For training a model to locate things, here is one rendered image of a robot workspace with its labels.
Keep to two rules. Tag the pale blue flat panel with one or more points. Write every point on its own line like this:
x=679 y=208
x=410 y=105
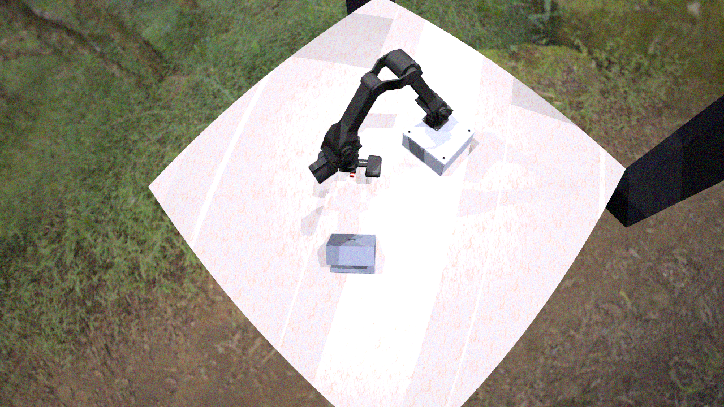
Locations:
x=351 y=253

